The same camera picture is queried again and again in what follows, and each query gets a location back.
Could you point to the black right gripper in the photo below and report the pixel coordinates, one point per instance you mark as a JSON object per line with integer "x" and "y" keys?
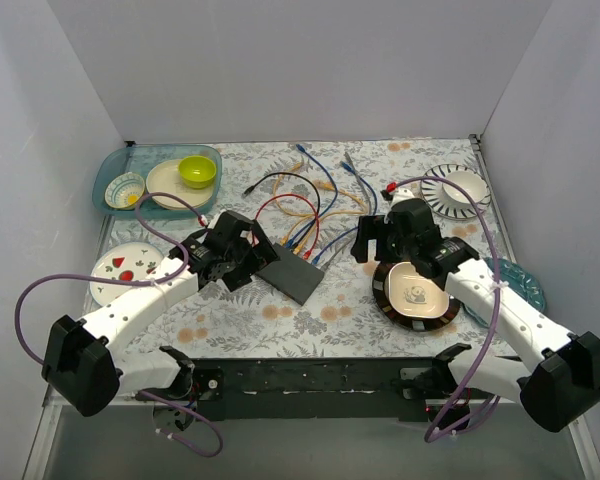
{"x": 375, "y": 240}

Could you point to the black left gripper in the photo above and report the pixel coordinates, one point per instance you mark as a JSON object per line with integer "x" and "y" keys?
{"x": 253, "y": 259}

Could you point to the black network switch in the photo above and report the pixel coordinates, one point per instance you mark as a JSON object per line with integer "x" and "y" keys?
{"x": 291, "y": 275}

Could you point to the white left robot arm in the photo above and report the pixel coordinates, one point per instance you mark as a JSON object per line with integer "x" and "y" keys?
{"x": 86, "y": 359}

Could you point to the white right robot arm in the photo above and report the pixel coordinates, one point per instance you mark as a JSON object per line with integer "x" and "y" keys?
{"x": 556, "y": 374}

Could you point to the floral table mat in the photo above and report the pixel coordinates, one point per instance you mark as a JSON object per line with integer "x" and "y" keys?
{"x": 270, "y": 181}

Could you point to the striped blue white plate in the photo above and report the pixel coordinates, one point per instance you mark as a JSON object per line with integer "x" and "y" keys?
{"x": 439, "y": 202}

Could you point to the square panda dish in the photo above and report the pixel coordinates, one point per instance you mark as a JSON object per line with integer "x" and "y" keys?
{"x": 412, "y": 295}

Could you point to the black striped round plate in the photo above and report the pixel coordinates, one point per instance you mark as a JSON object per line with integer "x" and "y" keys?
{"x": 409, "y": 323}

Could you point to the lime green bowl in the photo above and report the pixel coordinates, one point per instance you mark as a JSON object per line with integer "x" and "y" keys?
{"x": 197, "y": 171}

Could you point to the white bowl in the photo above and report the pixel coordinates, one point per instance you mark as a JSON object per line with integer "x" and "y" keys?
{"x": 466, "y": 187}

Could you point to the cream plate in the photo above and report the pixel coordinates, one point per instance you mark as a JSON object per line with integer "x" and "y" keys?
{"x": 165, "y": 178}

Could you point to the strawberry pattern plate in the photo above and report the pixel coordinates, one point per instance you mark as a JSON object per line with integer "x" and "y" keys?
{"x": 127, "y": 262}

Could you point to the teal scalloped plate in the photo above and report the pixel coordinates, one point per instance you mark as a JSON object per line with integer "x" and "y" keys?
{"x": 520, "y": 281}

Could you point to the small patterned bowl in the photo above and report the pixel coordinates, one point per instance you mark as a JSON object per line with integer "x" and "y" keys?
{"x": 124, "y": 191}

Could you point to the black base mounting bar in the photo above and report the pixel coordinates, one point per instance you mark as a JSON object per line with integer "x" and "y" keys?
{"x": 399, "y": 388}

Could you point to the teal plastic tray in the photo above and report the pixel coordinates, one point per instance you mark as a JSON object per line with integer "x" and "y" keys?
{"x": 141, "y": 159}

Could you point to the aluminium frame rail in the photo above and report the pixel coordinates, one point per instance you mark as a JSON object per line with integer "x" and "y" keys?
{"x": 40, "y": 452}

